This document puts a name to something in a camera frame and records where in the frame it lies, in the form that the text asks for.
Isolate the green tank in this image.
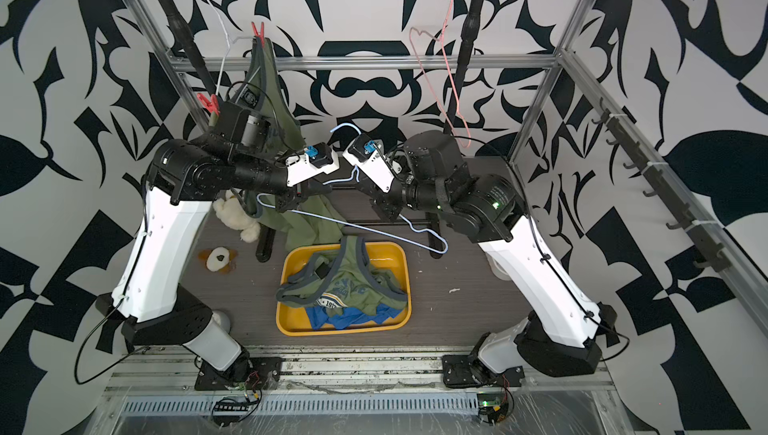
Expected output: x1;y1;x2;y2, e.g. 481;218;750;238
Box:
276;236;408;316
234;37;343;251

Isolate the blue wire hanger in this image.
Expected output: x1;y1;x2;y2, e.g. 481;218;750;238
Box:
256;122;449;258

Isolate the pink wire hanger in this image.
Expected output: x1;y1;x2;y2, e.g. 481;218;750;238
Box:
408;0;472;148

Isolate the blue tank top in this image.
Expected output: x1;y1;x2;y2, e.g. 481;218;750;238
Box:
305;304;402;330

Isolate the red clothespin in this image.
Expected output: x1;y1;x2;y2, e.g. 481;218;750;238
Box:
251;22;265;46
196;92;220;115

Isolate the white wire hanger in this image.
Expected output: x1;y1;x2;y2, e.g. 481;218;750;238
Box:
205;0;261;107

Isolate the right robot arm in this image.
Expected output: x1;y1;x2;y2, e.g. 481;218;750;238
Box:
357;131;617;377

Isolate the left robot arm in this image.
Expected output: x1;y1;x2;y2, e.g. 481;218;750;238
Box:
97;100;321;382

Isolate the yellow plastic tray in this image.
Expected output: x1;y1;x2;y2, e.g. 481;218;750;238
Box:
276;241;412;337

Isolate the white plush toy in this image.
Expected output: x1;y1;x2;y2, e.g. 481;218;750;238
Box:
212;190;261;243

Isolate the brown white plush piece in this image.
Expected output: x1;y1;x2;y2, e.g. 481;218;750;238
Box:
197;247;238;274

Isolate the white plastic bin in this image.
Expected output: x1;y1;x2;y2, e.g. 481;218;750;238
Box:
484;251;512;281

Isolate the small circuit board left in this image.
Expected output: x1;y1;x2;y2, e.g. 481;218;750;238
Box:
209;390;263;427

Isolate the small circuit board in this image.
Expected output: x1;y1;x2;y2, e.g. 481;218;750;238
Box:
209;390;263;427
477;390;515;426

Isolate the small circuit board right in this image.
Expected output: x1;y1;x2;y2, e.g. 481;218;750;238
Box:
477;390;515;426

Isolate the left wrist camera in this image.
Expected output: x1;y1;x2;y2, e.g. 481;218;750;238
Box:
286;143;340;187

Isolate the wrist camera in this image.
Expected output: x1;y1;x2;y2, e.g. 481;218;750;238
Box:
342;134;397;193
286;143;340;187

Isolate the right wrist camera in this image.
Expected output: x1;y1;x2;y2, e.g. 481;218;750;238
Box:
342;134;397;193

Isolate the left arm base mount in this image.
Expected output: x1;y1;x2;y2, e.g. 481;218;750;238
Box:
194;351;284;392

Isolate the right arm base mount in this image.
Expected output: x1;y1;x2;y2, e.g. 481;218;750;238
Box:
441;332;525;389

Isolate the black wall hook rail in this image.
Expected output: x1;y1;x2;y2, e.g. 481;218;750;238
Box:
593;97;733;273

